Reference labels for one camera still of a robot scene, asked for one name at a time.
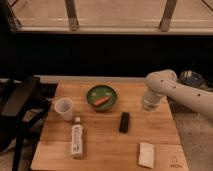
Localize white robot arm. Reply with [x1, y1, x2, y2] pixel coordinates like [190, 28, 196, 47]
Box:
[142, 69, 213, 122]

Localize white folded napkin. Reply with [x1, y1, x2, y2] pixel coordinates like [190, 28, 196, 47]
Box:
[138, 142, 154, 169]

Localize orange carrot piece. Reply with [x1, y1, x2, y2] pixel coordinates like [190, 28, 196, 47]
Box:
[94, 96, 109, 106]

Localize green bowl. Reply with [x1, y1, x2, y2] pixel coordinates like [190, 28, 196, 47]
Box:
[86, 85, 117, 112]

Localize dark round robot base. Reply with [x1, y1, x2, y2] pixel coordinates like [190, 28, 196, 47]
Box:
[179, 70, 207, 89]

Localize black office chair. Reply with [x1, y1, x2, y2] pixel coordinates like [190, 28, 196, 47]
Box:
[0, 76, 56, 171]

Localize white plastic bottle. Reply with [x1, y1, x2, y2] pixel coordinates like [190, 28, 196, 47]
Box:
[70, 117, 83, 158]

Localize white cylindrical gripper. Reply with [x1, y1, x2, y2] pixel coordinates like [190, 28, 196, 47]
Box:
[142, 89, 163, 111]

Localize black eraser block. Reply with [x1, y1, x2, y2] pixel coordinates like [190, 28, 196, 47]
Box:
[119, 112, 130, 133]

